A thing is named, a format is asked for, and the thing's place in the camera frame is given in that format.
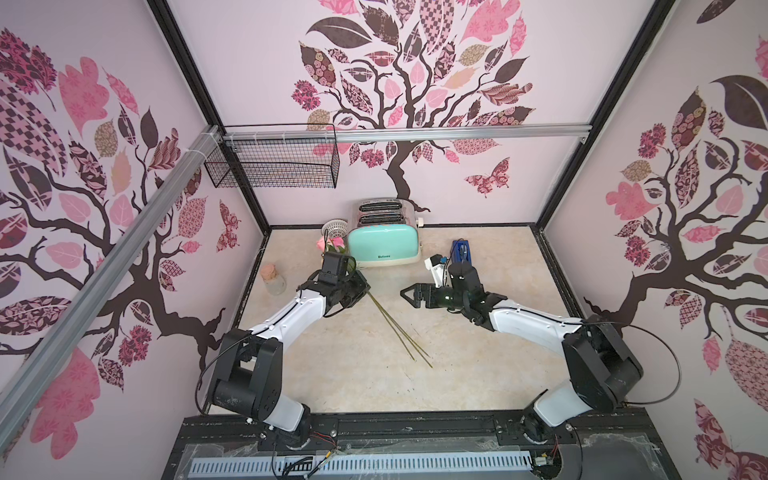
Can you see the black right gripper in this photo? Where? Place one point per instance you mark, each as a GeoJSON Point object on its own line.
{"type": "Point", "coordinates": [425, 295]}

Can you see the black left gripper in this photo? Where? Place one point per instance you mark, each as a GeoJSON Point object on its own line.
{"type": "Point", "coordinates": [363, 286]}

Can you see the dark pink artificial rose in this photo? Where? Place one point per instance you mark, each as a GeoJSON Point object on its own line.
{"type": "Point", "coordinates": [411, 346]}

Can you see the blue tape dispenser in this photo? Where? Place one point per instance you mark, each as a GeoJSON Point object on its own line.
{"type": "Point", "coordinates": [460, 252]}

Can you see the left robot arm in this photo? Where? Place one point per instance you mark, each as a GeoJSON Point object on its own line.
{"type": "Point", "coordinates": [247, 374]}

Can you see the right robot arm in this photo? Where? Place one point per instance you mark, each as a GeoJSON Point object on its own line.
{"type": "Point", "coordinates": [602, 369]}

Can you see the patterned ceramic bowl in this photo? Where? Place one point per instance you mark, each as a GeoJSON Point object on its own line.
{"type": "Point", "coordinates": [335, 228]}

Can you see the glass jar with pink lid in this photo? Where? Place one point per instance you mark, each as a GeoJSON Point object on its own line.
{"type": "Point", "coordinates": [273, 281]}

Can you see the mint green toaster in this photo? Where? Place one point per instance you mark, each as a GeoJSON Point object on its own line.
{"type": "Point", "coordinates": [384, 233]}

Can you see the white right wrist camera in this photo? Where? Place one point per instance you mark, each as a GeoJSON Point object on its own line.
{"type": "Point", "coordinates": [437, 265]}

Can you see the black wire basket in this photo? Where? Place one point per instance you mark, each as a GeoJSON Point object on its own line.
{"type": "Point", "coordinates": [282, 155]}

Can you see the white slotted cable duct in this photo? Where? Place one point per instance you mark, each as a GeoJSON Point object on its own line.
{"type": "Point", "coordinates": [347, 466]}

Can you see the aluminium frame rail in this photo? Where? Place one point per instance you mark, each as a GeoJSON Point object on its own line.
{"type": "Point", "coordinates": [33, 378]}

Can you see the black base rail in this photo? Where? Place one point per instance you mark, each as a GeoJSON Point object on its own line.
{"type": "Point", "coordinates": [622, 445]}

